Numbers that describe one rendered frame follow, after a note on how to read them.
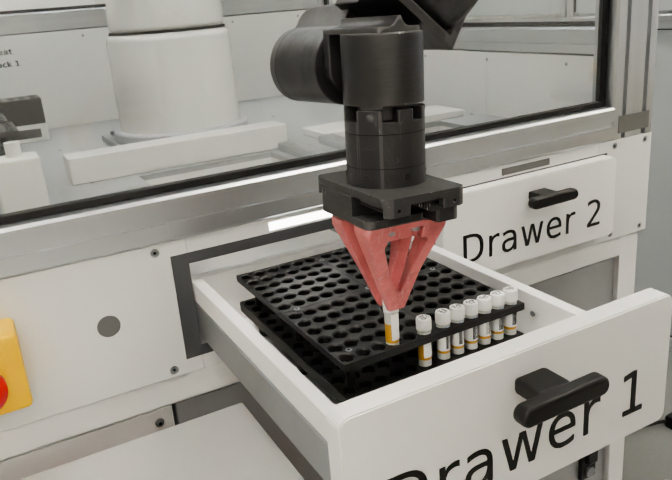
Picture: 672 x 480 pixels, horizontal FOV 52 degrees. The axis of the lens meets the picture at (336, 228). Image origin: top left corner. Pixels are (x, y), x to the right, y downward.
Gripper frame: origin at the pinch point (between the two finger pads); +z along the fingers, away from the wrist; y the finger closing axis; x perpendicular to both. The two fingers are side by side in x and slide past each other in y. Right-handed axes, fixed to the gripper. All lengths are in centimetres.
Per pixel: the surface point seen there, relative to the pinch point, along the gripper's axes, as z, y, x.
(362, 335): 3.8, -2.4, -1.3
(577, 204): 4.5, -21.5, 42.7
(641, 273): 64, -101, 159
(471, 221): 3.5, -21.4, 25.0
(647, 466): 89, -55, 107
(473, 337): 5.4, 0.5, 7.6
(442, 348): 5.5, 0.3, 4.6
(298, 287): 3.9, -15.2, -0.9
